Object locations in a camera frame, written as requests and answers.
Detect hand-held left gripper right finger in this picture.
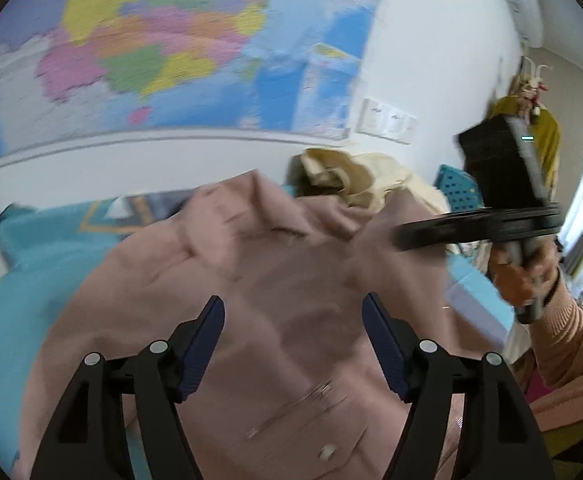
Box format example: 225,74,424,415
361,291,557,480

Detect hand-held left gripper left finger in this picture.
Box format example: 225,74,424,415
30,295,226,480

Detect pink pants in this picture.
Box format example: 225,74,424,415
14,170,537,480

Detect person's right forearm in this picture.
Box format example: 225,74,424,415
525,267,583,433

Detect person's right hand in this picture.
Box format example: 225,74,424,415
486,241,560,311

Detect teal plastic basket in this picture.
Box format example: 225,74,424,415
434,164,488,211

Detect mustard yellow hanging garment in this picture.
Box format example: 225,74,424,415
489,95,563,197

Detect cream yellow garment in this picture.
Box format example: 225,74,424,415
291,147,453,217

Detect teal patterned bedsheet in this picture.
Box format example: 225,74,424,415
0,160,518,480

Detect hanging wall ornament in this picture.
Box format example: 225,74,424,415
515,57,555,117

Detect white wall switch panel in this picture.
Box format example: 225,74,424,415
356,97,419,146

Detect colourful wall map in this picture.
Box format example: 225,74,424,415
0,0,393,167

